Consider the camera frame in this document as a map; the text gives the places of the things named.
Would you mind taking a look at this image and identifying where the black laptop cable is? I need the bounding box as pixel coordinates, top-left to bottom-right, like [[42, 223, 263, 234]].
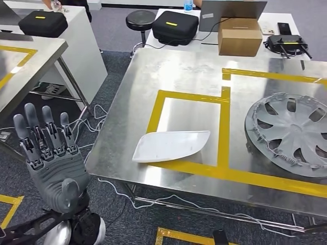
[[144, 17, 232, 51]]

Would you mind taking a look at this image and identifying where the steel table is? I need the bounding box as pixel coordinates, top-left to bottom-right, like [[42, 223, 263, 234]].
[[0, 32, 93, 160]]

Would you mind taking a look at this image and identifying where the black floor cable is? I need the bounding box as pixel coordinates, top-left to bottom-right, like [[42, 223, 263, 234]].
[[106, 198, 128, 231]]

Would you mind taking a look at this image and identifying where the grey plastic wheel hubcap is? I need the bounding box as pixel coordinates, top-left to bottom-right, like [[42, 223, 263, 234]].
[[245, 93, 327, 179]]

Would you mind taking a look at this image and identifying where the black round stool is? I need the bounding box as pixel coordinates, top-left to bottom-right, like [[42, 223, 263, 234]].
[[125, 9, 156, 57]]

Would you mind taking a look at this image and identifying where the black phone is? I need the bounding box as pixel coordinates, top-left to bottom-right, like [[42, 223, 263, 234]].
[[277, 22, 292, 36]]

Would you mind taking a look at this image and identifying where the yellow tape double rectangle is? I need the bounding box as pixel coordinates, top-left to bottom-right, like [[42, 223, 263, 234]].
[[146, 67, 327, 199]]

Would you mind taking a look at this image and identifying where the cardboard box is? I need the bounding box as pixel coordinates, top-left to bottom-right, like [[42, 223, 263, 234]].
[[217, 17, 263, 58]]

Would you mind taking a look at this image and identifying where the white card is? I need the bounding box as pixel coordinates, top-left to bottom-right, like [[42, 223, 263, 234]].
[[259, 20, 275, 36]]

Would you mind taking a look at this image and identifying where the white floor cable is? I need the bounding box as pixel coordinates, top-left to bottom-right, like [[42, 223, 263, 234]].
[[0, 104, 110, 165], [97, 177, 297, 239]]

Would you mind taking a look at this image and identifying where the dark grey laptop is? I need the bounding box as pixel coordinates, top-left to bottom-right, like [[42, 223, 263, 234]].
[[0, 0, 33, 42]]

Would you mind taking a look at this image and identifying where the yellow floor tape square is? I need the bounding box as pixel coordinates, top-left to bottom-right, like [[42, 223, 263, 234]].
[[155, 226, 238, 245]]

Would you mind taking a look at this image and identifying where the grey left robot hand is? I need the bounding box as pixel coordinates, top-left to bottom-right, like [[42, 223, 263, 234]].
[[13, 103, 90, 214]]

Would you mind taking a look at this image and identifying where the black right wrist camera bracket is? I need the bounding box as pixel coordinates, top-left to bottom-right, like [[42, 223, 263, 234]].
[[212, 230, 229, 245]]

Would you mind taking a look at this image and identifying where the black router device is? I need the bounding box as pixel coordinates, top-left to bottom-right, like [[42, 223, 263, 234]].
[[264, 34, 313, 60]]

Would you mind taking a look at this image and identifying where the black bag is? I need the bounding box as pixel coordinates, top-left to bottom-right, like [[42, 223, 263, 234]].
[[152, 11, 199, 47], [18, 10, 69, 38]]

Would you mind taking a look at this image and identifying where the white desk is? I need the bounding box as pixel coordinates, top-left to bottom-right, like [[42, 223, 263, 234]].
[[144, 8, 311, 62]]

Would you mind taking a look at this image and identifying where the white curved shell part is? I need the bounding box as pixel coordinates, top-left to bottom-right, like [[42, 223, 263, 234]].
[[132, 130, 211, 164]]

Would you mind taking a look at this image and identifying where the steel workbench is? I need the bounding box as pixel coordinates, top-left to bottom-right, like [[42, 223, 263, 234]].
[[85, 48, 327, 234]]

